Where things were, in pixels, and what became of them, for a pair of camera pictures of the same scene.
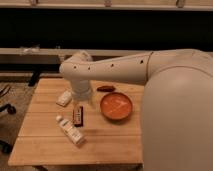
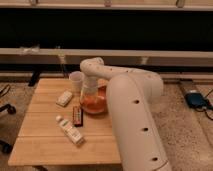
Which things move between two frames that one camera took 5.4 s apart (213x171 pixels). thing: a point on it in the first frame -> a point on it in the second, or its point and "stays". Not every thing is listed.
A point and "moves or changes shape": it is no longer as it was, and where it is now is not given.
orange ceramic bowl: (116, 107) moves or changes shape
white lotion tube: (71, 131) stays
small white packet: (65, 98) stays
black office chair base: (11, 110) stays
